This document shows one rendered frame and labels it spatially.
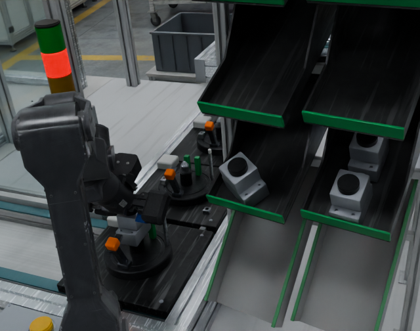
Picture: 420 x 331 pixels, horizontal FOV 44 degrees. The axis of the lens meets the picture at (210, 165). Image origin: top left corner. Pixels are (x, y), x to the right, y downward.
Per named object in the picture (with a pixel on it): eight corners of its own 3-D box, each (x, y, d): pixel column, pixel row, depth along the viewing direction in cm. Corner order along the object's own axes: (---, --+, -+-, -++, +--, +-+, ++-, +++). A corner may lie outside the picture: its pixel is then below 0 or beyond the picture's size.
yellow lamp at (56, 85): (67, 102, 105) (62, 79, 102) (47, 100, 106) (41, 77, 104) (81, 92, 109) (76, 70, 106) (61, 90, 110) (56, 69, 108)
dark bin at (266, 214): (284, 225, 77) (275, 199, 71) (209, 203, 83) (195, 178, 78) (345, 88, 89) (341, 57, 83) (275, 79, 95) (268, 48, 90)
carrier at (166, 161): (216, 234, 114) (212, 187, 108) (121, 217, 122) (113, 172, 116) (249, 177, 133) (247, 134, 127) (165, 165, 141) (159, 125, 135)
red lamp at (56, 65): (62, 79, 102) (56, 54, 100) (41, 77, 104) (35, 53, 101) (76, 69, 106) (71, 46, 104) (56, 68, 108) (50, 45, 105)
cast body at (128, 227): (137, 247, 101) (131, 219, 97) (117, 243, 102) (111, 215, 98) (155, 221, 107) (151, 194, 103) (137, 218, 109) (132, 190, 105)
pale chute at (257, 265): (282, 328, 86) (273, 328, 82) (214, 301, 92) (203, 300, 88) (329, 168, 90) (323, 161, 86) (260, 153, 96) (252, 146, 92)
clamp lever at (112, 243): (126, 267, 100) (113, 247, 94) (117, 265, 101) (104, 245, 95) (134, 251, 102) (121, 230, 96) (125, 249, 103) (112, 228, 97)
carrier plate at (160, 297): (167, 319, 94) (166, 310, 93) (58, 291, 102) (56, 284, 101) (214, 238, 113) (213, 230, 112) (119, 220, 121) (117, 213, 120)
